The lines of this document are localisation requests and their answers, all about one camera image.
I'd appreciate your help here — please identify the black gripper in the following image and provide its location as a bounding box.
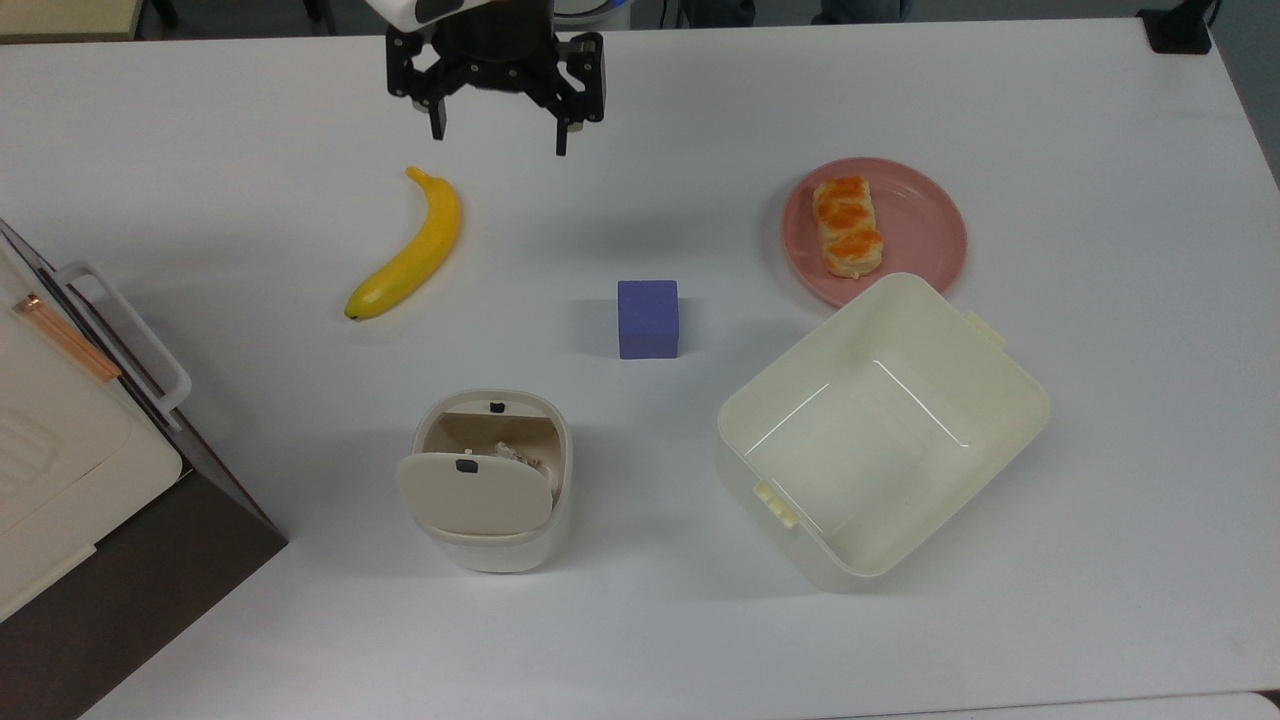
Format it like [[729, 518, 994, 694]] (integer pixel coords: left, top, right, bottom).
[[386, 12, 607, 158]]

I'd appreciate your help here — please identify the cream trash can with lid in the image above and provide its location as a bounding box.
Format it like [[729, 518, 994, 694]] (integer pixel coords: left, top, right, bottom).
[[394, 389, 573, 575]]

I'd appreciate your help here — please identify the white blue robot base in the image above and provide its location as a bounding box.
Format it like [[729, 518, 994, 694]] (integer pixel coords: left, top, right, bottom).
[[553, 0, 633, 31]]

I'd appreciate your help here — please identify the yellow banana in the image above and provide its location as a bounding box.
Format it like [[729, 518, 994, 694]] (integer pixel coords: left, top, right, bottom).
[[344, 166, 464, 323]]

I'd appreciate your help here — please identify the purple cube block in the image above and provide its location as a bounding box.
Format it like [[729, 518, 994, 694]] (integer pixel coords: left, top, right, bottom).
[[616, 279, 681, 361]]

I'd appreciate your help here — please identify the crumpled white paper ball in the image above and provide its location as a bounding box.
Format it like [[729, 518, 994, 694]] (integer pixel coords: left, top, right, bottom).
[[493, 441, 558, 491]]

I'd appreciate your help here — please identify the dark blue trouser leg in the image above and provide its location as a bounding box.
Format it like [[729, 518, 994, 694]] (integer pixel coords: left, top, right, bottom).
[[815, 0, 913, 25]]

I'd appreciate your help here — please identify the glazed bread loaf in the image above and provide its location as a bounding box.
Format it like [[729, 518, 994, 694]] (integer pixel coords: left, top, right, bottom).
[[811, 176, 887, 280]]

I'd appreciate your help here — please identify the yellow side table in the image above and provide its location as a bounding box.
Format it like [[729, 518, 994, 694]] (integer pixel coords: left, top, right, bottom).
[[0, 0, 146, 43]]

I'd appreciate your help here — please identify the pink round plate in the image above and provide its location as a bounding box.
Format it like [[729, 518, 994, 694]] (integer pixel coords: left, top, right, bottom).
[[780, 157, 969, 309]]

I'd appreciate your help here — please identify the white square plastic container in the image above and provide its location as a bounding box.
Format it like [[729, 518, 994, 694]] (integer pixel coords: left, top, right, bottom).
[[716, 271, 1052, 593]]

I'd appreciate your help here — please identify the cream toy fridge appliance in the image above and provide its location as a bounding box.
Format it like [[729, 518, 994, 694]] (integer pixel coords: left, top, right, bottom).
[[0, 245, 193, 623]]

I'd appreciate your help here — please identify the dark brown storage crate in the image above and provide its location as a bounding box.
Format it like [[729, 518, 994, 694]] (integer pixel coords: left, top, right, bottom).
[[0, 218, 290, 720]]

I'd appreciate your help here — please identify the black stand base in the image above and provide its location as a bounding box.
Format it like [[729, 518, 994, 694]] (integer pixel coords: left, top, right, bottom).
[[1137, 0, 1223, 55]]

